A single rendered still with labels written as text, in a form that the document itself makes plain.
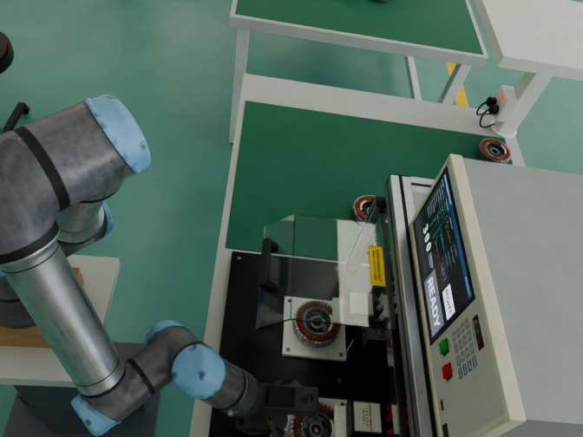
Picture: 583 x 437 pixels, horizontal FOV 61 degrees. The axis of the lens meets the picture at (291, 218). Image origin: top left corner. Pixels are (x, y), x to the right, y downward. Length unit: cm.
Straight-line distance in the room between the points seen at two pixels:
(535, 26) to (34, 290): 141
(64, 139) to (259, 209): 85
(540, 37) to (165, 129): 183
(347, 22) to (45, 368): 172
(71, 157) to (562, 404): 67
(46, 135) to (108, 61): 251
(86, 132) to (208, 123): 211
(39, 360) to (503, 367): 95
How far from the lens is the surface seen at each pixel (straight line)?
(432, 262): 91
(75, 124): 69
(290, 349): 120
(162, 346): 90
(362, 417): 104
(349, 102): 185
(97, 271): 134
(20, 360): 127
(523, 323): 75
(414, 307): 93
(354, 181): 158
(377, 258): 102
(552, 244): 86
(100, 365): 82
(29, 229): 69
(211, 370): 81
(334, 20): 227
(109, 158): 69
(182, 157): 259
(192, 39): 337
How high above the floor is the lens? 188
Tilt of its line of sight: 52 degrees down
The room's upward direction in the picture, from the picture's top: 15 degrees clockwise
